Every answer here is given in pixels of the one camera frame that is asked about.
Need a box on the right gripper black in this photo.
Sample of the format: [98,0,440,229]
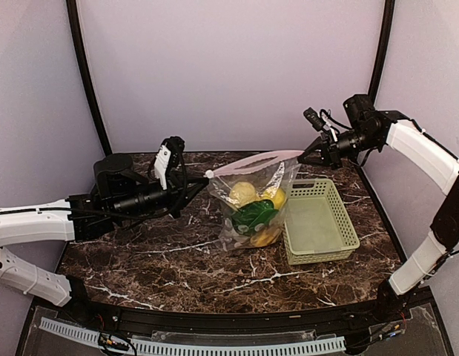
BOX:
[298,126,380,169]

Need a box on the beige wrinkled round food toy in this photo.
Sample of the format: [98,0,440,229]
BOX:
[229,182,258,206]

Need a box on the yellow lemon toy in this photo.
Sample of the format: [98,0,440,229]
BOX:
[262,187,285,210]

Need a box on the clear dotted zip top bag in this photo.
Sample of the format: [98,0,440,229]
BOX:
[205,150,302,251]

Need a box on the bok choy toy green white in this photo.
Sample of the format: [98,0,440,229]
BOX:
[231,200,279,237]

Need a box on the pale green plastic basket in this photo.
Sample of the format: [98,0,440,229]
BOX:
[283,179,360,266]

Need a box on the orange yellow pepper toy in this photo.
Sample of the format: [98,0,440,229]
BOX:
[250,227,281,248]

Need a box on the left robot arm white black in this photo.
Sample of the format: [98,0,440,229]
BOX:
[0,154,208,323]

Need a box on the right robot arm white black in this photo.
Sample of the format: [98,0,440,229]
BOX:
[298,94,459,322]

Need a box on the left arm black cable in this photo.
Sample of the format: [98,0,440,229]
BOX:
[0,136,189,231]

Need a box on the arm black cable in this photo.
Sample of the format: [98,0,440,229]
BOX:
[357,118,459,275]
[0,136,189,231]

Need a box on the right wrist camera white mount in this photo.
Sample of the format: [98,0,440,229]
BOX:
[303,108,340,141]

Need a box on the right black frame post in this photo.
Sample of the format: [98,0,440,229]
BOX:
[368,0,396,103]

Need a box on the black frame post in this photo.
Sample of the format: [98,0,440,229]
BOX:
[65,0,113,156]
[368,0,396,103]

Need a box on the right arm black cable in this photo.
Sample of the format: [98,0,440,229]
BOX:
[357,118,459,275]

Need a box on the black front rail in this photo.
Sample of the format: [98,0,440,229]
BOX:
[36,289,434,337]

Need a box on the white slotted cable duct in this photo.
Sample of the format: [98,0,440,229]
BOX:
[39,317,346,356]

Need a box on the left black frame post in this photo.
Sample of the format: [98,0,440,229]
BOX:
[65,0,113,156]

